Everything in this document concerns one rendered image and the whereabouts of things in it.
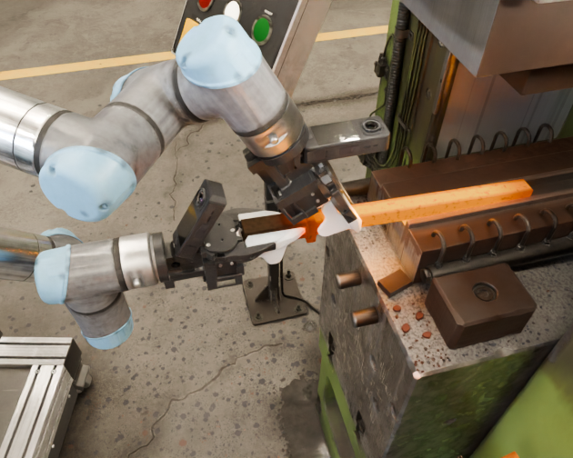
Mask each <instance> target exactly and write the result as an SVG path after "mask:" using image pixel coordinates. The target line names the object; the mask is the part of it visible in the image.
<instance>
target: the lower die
mask: <svg viewBox="0 0 573 458"><path fill-rule="evenodd" d="M502 150H503V148H502V149H497V150H491V151H486V152H484V154H479V153H475V154H466V155H461V156H460V159H459V160H456V156H455V157H449V158H444V159H439V160H437V161H436V162H435V163H432V161H428V162H423V163H418V164H412V167H411V168H407V165H402V166H398V167H392V168H387V169H381V170H376V171H371V175H370V181H369V187H368V193H367V200H368V201H369V202H374V201H380V200H387V199H392V198H398V197H405V196H410V195H417V194H428V193H434V192H441V191H446V190H453V189H459V188H465V187H471V186H478V185H483V184H495V183H501V182H507V181H514V180H519V179H524V180H525V181H528V180H533V179H539V178H543V177H548V176H553V175H558V174H567V173H572V172H573V136H570V137H565V138H559V139H555V140H552V142H551V143H548V141H544V142H538V143H534V144H530V145H529V147H525V144H523V145H518V146H512V147H508V149H507V151H506V152H502ZM571 203H573V188H570V189H566V190H561V191H556V192H552V193H547V194H538V195H533V196H529V197H524V198H519V199H515V200H509V201H505V202H500V203H495V204H487V205H481V206H477V207H472V208H468V209H463V210H458V211H453V212H448V213H443V214H435V215H430V216H425V217H420V218H416V219H411V220H407V222H406V224H403V222H402V221H398V222H393V223H387V224H382V225H381V226H382V228H383V230H384V231H385V233H386V235H387V238H388V239H389V241H390V243H391V244H392V246H393V248H394V250H395V252H396V253H397V256H398V258H399V260H400V262H401V263H402V265H403V266H404V268H405V270H406V272H407V275H408V277H409V278H410V279H411V280H412V281H413V283H412V284H416V283H421V282H422V280H421V278H420V270H421V269H425V268H426V267H427V266H429V265H432V264H434V263H435V262H436V261H437V260H438V257H439V255H440V252H441V248H442V247H441V242H440V239H439V237H438V236H437V234H436V236H435V237H432V236H431V234H432V232H433V231H435V230H439V232H441V233H442V234H443V235H444V237H445V240H446V245H447V250H446V252H445V255H444V258H443V261H442V263H444V262H449V261H454V260H457V259H461V258H463V256H464V255H465V254H466V253H467V249H468V248H469V245H470V236H469V234H468V232H467V230H466V229H464V230H463V232H460V231H459V227H460V226H461V225H462V224H467V225H468V226H469V227H470V228H471V229H472V231H473V233H474V236H475V245H474V248H473V250H472V252H471V255H470V257H471V256H475V255H480V254H487V253H488V252H490V250H491V249H492V248H494V246H495V244H496V242H497V239H498V229H497V227H496V226H495V225H494V224H491V226H488V225H487V222H488V220H490V219H495V220H497V221H498V222H499V223H500V224H501V226H502V229H503V239H502V242H501V244H500V246H499V248H498V251H501V250H507V249H511V248H515V246H517V245H518V243H520V242H521V240H522V238H523V236H524V234H525V232H526V225H525V222H524V221H523V220H522V219H521V218H518V219H517V221H515V220H513V217H514V216H515V215H516V214H523V215H525V216H526V218H527V219H528V220H529V222H530V226H531V231H530V235H529V237H528V239H527V240H526V242H525V245H527V244H534V243H539V242H541V241H543V239H544V238H545V237H547V236H548V233H549V232H550V230H551V228H552V226H553V219H552V217H551V215H550V214H549V213H544V214H543V215H541V214H539V212H540V211H541V210H542V209H544V208H549V209H551V210H552V211H553V212H554V213H555V214H556V216H557V218H558V228H557V230H556V232H555V233H554V234H553V236H552V237H551V240H552V239H557V238H561V237H565V236H567V235H569V234H570V232H572V231H573V207H571V208H570V209H569V210H567V209H566V208H565V207H566V206H567V205H568V204H571ZM384 225H386V227H387V230H385V227H384Z"/></svg>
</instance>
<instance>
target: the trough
mask: <svg viewBox="0 0 573 458"><path fill-rule="evenodd" d="M526 182H527V184H528V185H529V186H530V187H531V188H532V189H533V193H532V194H531V196H533V195H538V194H547V193H552V192H556V191H561V190H566V189H570V188H573V172H572V173H567V174H558V175H553V176H548V177H543V178H539V179H533V180H528V181H526Z"/></svg>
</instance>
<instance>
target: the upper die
mask: <svg viewBox="0 0 573 458"><path fill-rule="evenodd" d="M400 1H401V2H402V3H403V4H404V5H405V6H406V7H407V8H408V9H409V10H410V11H411V13H412V14H413V15H414V16H415V17H416V18H417V19H418V20H419V21H420V22H421V23H422V24H423V25H424V26H425V27H426V28H427V29H428V30H429V31H430V32H431V33H432V34H433V35H434V36H435V37H436V38H437V39H438V40H439V41H440V42H441V43H442V44H443V45H444V46H445V47H446V48H447V49H448V50H449V51H450V52H451V53H452V54H453V55H454V56H455V57H456V58H457V59H458V60H459V61H460V62H461V63H462V64H463V65H464V66H465V67H466V69H467V70H468V71H469V72H470V73H471V74H472V75H473V76H475V77H482V76H489V75H501V74H506V73H513V72H519V71H526V70H532V69H539V68H545V67H551V66H558V65H569V64H573V0H567V1H560V2H552V3H545V4H538V3H536V2H534V1H533V0H400Z"/></svg>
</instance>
